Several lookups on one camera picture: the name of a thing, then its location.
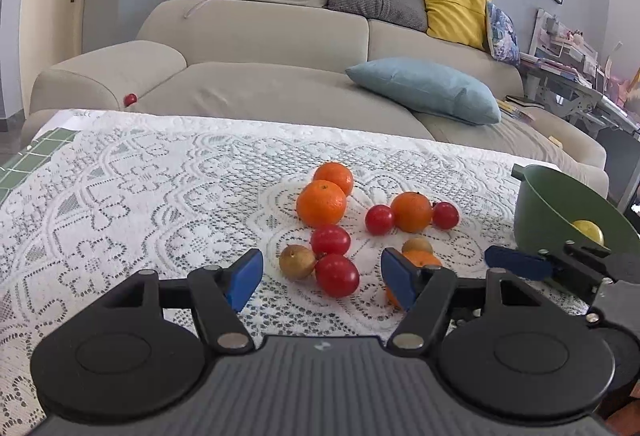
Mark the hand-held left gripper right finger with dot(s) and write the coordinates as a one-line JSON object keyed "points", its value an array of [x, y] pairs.
{"points": [[399, 278]]}

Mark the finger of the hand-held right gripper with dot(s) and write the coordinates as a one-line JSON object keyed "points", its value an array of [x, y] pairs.
{"points": [[515, 262]]}

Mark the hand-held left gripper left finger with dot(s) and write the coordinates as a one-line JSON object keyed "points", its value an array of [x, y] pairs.
{"points": [[245, 278]]}

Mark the orange mandarin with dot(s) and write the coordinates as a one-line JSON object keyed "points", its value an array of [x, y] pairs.
{"points": [[425, 260], [334, 177], [321, 203], [411, 212]]}

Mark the small brown fruit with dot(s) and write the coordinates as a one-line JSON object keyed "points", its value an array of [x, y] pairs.
{"points": [[296, 262], [417, 245]]}

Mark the green bowl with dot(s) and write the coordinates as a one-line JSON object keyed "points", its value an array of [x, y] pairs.
{"points": [[545, 211]]}

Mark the red cherry tomato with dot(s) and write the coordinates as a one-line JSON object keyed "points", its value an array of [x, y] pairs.
{"points": [[445, 215], [330, 240], [379, 219], [337, 275]]}

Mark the yellow fruit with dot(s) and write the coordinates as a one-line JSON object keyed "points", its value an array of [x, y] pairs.
{"points": [[587, 231]]}

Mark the white lace tablecloth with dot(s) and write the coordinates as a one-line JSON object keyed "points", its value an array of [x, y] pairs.
{"points": [[150, 196]]}

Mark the stack of books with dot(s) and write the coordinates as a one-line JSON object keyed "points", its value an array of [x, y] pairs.
{"points": [[520, 108]]}

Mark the cluttered white desk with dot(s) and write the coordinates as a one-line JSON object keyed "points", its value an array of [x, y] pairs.
{"points": [[570, 76]]}

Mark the light blue cushion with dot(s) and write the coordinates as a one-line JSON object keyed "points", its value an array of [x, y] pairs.
{"points": [[425, 86]]}

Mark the beige sofa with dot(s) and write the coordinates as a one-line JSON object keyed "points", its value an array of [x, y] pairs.
{"points": [[250, 81]]}

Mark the tiny red tomato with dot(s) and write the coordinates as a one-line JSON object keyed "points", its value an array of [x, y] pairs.
{"points": [[130, 99]]}

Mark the blue patterned cushion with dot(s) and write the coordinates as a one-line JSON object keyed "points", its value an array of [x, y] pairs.
{"points": [[502, 36]]}

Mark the yellow cushion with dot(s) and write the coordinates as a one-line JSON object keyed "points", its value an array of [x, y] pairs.
{"points": [[457, 6]]}

